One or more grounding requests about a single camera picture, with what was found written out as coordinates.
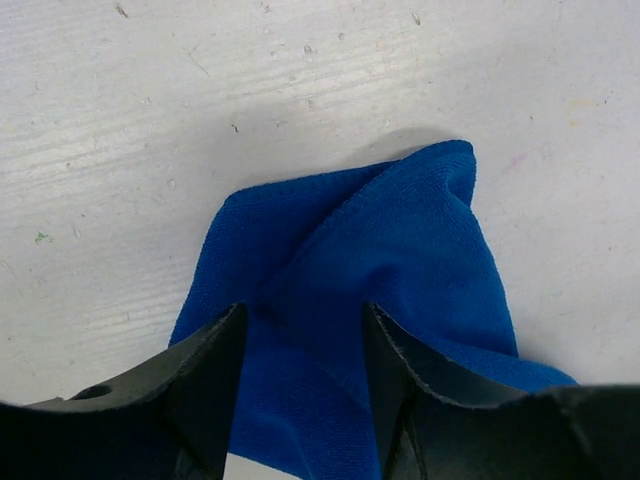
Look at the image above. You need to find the blue towel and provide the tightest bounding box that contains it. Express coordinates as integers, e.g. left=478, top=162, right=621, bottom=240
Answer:
left=171, top=140, right=571, bottom=479

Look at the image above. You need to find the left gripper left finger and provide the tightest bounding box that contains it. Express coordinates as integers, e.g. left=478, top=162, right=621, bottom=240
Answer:
left=1, top=304, right=248, bottom=479

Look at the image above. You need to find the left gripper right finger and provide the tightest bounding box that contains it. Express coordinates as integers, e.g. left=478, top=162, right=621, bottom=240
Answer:
left=361, top=303, right=639, bottom=480

